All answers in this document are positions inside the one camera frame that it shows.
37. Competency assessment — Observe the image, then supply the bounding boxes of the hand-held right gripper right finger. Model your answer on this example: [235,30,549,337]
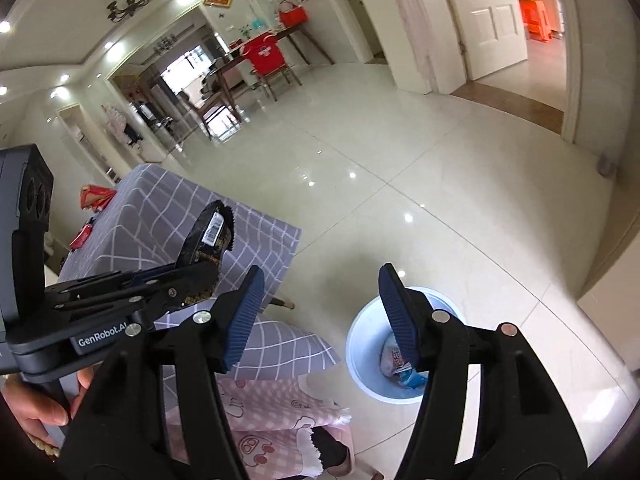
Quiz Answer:
[378,263,588,480]

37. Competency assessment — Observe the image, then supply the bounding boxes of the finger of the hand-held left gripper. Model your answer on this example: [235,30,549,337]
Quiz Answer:
[45,266,178,306]
[65,262,221,331]

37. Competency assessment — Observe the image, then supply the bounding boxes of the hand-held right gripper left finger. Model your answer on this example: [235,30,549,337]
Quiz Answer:
[57,266,265,480]

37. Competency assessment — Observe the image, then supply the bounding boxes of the white plastic bin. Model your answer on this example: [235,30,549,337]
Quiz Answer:
[346,286,468,403]

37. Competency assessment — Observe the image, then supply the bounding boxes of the clear plastic bag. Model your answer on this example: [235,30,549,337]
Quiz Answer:
[380,337,416,378]

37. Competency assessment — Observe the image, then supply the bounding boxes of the black gold snack wrapper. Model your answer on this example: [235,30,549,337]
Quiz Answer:
[175,200,236,311]

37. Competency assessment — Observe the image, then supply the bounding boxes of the blue foil wrapper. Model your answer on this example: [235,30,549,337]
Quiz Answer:
[400,367,428,392]

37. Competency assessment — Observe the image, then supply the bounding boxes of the person's left hand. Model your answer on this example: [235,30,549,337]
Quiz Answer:
[0,367,96,438]

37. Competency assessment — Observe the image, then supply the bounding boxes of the small red snack wrapper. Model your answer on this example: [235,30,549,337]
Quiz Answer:
[70,225,94,251]

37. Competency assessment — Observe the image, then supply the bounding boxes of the grey checked tablecloth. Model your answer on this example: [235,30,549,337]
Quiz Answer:
[57,162,341,381]

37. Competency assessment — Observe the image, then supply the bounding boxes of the red printed carton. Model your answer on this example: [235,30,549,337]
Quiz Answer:
[80,185,115,211]

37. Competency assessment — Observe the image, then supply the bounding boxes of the pink printed cloth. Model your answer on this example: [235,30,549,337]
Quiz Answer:
[160,377,353,480]

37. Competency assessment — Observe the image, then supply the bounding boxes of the person's foot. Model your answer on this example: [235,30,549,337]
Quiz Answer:
[310,427,357,478]

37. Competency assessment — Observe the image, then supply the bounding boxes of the coat rack with clothes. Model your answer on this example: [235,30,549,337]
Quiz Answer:
[102,102,146,148]

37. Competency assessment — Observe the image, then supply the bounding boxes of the wooden dining chair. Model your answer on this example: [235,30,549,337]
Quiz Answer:
[200,87,243,141]

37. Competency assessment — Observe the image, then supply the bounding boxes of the wooden chair with cover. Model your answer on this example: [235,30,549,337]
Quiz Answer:
[241,35,303,102]

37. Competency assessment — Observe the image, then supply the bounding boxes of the wooden dining table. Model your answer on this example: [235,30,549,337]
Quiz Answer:
[207,25,336,141]

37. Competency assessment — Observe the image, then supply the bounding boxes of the red chair cover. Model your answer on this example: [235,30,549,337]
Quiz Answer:
[241,35,284,75]

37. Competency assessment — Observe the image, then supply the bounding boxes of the black chandelier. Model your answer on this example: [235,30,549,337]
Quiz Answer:
[106,0,152,23]

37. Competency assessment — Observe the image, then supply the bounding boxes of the red box on table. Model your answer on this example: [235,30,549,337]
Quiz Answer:
[278,1,307,28]

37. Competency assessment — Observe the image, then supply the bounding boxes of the white panel door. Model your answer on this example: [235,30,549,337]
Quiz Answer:
[435,0,530,83]

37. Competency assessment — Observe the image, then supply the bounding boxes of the orange plastic stool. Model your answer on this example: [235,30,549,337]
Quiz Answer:
[520,0,553,43]

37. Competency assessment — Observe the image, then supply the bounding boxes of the beaded bracelet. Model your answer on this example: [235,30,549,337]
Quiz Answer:
[27,437,60,458]

